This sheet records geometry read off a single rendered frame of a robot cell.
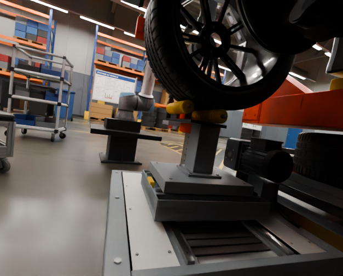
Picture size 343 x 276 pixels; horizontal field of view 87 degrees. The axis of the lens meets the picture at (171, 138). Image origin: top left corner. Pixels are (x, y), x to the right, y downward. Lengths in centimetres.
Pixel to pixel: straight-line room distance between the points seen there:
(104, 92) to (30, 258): 646
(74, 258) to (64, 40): 1171
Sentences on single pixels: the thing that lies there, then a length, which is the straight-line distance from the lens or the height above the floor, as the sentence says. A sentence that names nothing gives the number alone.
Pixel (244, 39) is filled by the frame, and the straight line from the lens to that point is 120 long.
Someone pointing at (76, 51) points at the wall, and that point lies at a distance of 1192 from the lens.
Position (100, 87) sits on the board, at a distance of 696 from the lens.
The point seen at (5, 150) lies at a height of 14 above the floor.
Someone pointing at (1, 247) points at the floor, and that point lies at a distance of 78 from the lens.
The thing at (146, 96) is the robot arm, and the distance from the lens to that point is 180.
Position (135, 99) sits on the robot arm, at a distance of 180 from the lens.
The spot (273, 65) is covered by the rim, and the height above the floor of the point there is 74.
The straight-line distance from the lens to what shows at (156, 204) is 66.
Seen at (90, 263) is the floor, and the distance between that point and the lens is 67.
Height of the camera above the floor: 43
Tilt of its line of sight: 4 degrees down
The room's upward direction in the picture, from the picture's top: 9 degrees clockwise
